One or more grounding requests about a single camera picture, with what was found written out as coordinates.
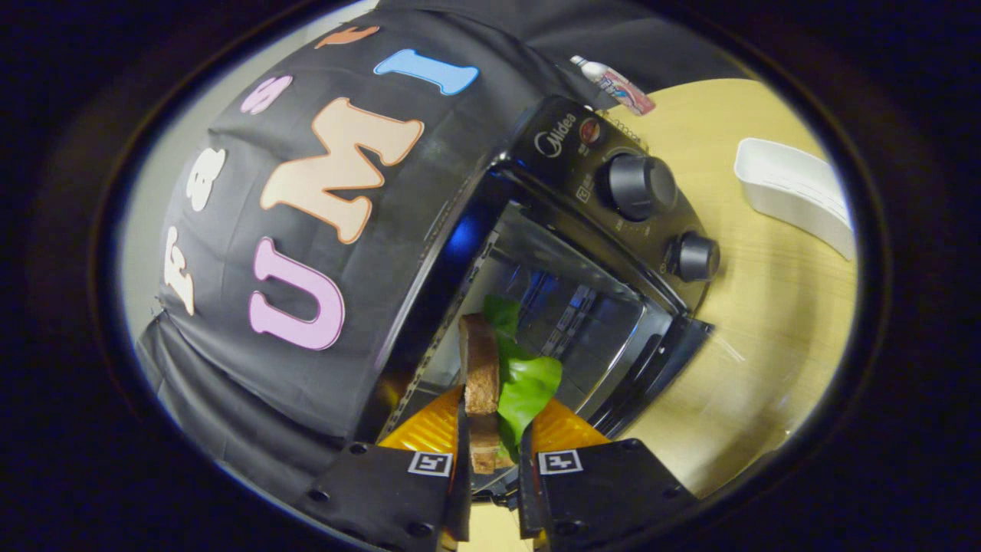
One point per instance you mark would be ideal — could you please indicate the bread and lettuce sandwich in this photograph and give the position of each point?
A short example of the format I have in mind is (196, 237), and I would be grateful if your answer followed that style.
(481, 368)

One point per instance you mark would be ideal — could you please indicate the white rectangular plastic tray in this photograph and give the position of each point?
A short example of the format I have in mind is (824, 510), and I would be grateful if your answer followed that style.
(797, 188)

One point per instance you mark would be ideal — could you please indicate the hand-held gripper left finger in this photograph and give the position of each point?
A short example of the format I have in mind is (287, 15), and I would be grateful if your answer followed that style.
(383, 491)

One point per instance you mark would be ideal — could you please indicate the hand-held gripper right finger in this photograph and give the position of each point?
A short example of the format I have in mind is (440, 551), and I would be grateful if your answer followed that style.
(605, 491)

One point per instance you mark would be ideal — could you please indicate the pink and white spray bottle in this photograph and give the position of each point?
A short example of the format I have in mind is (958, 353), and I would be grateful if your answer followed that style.
(617, 86)

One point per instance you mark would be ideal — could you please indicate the black backdrop cloth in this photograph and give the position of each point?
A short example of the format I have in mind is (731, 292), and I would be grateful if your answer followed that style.
(306, 383)

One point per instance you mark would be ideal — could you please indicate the black toaster oven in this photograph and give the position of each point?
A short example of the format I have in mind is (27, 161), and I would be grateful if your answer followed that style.
(636, 188)

